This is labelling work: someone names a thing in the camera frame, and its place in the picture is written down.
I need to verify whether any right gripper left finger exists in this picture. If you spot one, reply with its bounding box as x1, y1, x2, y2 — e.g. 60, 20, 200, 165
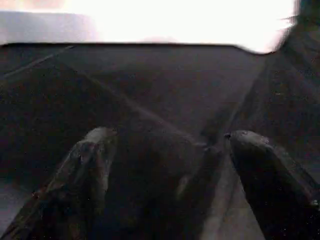
0, 126, 119, 240

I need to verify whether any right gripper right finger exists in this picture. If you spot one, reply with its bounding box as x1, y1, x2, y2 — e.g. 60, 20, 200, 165
224, 130, 320, 240

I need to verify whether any white plastic table top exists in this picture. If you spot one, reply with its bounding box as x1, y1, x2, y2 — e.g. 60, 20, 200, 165
0, 0, 301, 55

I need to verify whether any black work mat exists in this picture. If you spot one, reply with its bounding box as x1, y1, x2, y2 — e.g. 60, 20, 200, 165
0, 20, 320, 240

